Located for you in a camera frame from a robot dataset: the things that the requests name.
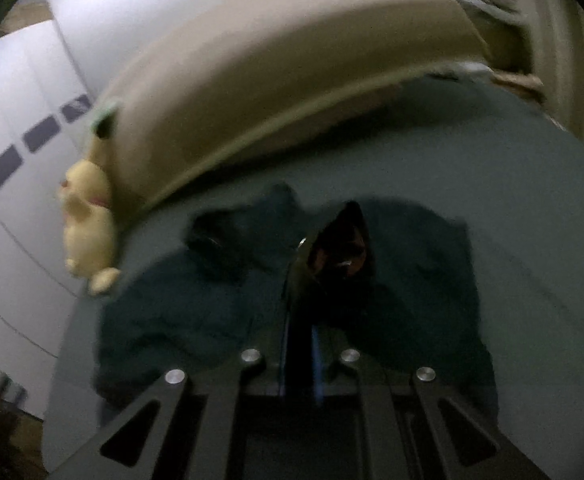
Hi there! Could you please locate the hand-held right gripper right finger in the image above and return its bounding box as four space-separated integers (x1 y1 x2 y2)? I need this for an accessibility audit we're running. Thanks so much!
313 322 553 480

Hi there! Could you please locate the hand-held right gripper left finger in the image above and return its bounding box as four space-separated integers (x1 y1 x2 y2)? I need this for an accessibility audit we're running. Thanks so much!
47 237 314 480

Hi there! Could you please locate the dark green jacket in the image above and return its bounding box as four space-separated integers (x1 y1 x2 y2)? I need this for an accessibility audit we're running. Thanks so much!
94 182 503 413

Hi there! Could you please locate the yellow plush toy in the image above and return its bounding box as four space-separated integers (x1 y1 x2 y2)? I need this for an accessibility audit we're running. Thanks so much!
57 100 123 297

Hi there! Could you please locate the beige padded headboard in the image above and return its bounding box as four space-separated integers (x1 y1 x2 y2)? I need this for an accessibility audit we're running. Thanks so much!
89 0 494 221

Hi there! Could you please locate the brown object beside bed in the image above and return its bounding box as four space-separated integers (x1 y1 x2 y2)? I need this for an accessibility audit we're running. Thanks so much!
489 67 546 102

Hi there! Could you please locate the beige curtain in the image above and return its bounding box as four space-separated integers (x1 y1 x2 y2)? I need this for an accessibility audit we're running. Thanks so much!
519 0 584 157

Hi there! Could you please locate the white wardrobe with dark handles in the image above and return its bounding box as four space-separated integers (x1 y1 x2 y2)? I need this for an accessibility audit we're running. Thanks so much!
0 0 98 421

